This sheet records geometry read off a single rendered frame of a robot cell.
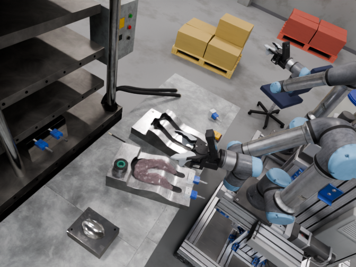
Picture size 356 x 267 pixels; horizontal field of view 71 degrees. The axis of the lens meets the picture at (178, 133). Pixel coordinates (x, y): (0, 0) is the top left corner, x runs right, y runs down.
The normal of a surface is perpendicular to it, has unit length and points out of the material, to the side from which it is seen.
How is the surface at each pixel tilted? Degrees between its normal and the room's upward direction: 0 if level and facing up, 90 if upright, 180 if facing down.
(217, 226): 0
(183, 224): 0
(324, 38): 90
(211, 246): 0
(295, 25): 90
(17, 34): 90
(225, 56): 90
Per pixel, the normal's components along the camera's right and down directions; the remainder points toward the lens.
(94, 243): 0.22, -0.65
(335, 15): -0.54, 0.54
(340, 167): -0.11, 0.62
